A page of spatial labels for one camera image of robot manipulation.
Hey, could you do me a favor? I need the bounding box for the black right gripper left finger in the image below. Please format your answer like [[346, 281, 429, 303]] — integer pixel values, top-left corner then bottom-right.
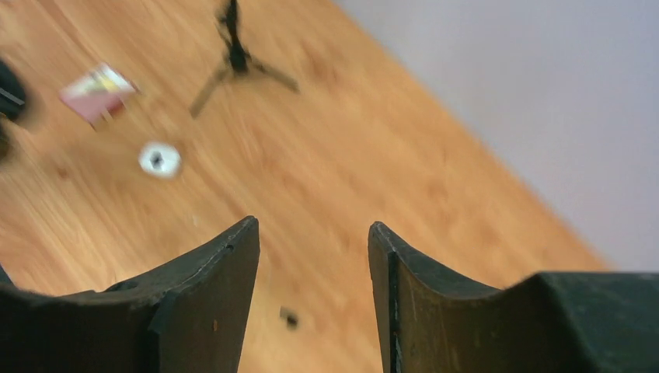
[[1, 216, 260, 372]]

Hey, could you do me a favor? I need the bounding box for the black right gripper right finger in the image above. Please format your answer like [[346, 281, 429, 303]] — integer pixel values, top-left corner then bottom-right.
[[368, 221, 658, 372]]

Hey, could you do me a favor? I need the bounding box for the white earbud charging case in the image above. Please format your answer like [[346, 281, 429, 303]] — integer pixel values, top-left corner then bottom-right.
[[138, 141, 182, 179]]

